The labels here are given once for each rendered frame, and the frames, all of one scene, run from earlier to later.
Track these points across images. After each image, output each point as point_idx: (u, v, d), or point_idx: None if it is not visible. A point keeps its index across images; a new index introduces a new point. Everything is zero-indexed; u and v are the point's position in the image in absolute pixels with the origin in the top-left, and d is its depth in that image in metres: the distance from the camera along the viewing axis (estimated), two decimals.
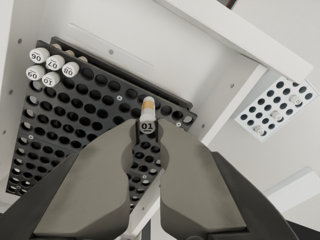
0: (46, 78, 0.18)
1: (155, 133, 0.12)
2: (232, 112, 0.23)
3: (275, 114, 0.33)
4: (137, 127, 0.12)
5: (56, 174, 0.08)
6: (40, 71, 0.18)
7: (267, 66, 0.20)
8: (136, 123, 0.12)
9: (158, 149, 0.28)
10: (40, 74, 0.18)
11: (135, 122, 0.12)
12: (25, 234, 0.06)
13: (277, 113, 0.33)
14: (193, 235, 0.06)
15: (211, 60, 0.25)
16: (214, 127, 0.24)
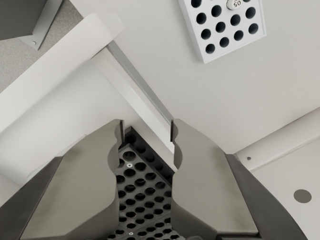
0: None
1: (170, 133, 0.12)
2: (146, 106, 0.17)
3: (230, 5, 0.22)
4: (122, 127, 0.12)
5: (41, 178, 0.08)
6: None
7: None
8: (121, 123, 0.12)
9: (169, 173, 0.25)
10: None
11: (120, 122, 0.12)
12: None
13: (230, 2, 0.22)
14: (193, 235, 0.06)
15: (100, 80, 0.22)
16: (156, 131, 0.19)
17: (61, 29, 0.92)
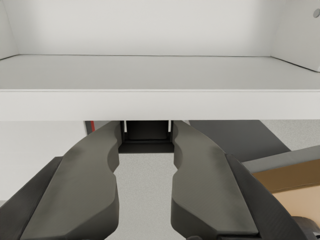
0: None
1: (170, 133, 0.12)
2: None
3: None
4: (122, 127, 0.12)
5: (41, 178, 0.08)
6: None
7: None
8: (121, 123, 0.12)
9: None
10: None
11: (120, 122, 0.12)
12: None
13: None
14: (193, 235, 0.06)
15: (42, 24, 0.16)
16: None
17: None
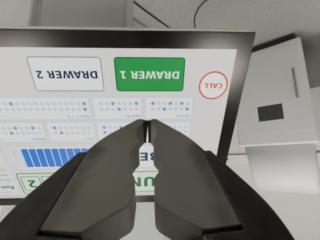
0: None
1: (148, 134, 0.12)
2: None
3: None
4: (145, 128, 0.12)
5: (64, 172, 0.08)
6: None
7: None
8: (144, 124, 0.12)
9: None
10: None
11: (143, 123, 0.12)
12: (32, 231, 0.06)
13: None
14: (193, 235, 0.06)
15: None
16: None
17: None
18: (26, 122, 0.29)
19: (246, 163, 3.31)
